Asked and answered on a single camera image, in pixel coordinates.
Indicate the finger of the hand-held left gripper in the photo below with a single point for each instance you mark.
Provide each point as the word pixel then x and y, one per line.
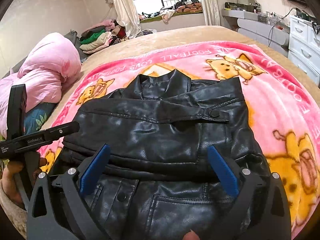
pixel 62 130

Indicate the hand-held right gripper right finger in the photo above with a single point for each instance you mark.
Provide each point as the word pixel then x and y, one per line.
pixel 222 170

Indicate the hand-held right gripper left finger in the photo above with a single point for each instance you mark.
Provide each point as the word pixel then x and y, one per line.
pixel 95 170

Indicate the black leather jacket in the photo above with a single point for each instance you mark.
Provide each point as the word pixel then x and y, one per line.
pixel 150 130

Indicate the pile of folded clothes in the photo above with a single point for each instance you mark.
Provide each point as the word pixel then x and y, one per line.
pixel 97 40

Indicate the heap of clothes on sill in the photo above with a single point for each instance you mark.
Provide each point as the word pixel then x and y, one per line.
pixel 185 6

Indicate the person's left hand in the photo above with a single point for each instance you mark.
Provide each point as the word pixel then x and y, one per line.
pixel 10 180

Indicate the person's right hand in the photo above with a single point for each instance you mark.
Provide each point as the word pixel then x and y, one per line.
pixel 191 235

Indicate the blue floral pillow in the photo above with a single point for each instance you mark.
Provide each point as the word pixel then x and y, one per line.
pixel 37 117

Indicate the pink quilt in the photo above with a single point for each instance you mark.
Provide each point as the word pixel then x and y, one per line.
pixel 47 67

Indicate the pink cartoon printed blanket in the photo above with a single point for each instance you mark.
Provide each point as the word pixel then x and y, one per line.
pixel 275 92

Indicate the cream curtain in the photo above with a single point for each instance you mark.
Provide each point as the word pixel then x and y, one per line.
pixel 125 10
pixel 208 2

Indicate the bed with tan sheet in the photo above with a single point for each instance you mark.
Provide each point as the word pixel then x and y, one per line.
pixel 175 35

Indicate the grey dressing table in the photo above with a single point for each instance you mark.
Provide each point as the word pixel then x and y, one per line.
pixel 255 27

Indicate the white drawer cabinet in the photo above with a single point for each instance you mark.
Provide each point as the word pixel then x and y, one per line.
pixel 302 45

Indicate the clutter of small bottles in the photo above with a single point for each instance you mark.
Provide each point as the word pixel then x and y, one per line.
pixel 247 7

